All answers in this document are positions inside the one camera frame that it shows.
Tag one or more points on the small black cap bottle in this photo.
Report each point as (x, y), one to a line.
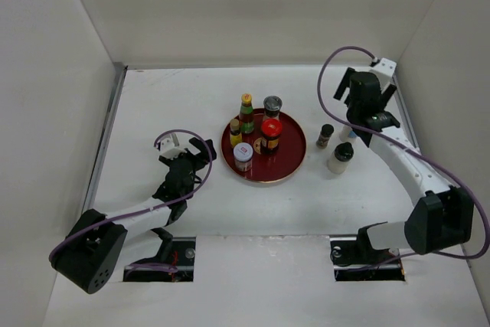
(324, 136)

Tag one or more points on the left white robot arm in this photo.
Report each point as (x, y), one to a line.
(90, 252)

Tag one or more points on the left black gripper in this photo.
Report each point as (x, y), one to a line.
(204, 154)

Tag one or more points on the white blue cylinder shaker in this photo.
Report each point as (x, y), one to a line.
(347, 134)

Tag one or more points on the small yellow label bottle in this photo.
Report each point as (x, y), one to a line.
(235, 132)

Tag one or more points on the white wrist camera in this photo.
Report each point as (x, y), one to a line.
(169, 148)
(383, 69)

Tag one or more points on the grey cap salt grinder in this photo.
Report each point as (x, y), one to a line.
(272, 106)

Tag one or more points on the silver lid spice jar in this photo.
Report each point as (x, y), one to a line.
(243, 154)

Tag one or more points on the red lid sauce jar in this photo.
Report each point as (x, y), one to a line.
(271, 130)

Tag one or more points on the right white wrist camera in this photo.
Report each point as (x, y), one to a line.
(383, 69)

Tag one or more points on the green label sauce bottle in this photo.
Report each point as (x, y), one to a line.
(246, 114)

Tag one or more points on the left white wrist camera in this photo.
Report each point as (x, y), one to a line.
(169, 148)

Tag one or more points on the black cap pepper bottle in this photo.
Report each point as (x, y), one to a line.
(340, 158)

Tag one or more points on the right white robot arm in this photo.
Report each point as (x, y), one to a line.
(442, 213)

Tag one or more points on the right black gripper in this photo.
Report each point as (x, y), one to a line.
(344, 85)

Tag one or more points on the red round tray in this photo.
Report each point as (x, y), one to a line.
(269, 167)

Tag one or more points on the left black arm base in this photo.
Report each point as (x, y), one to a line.
(173, 262)

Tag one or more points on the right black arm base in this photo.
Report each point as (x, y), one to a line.
(355, 261)

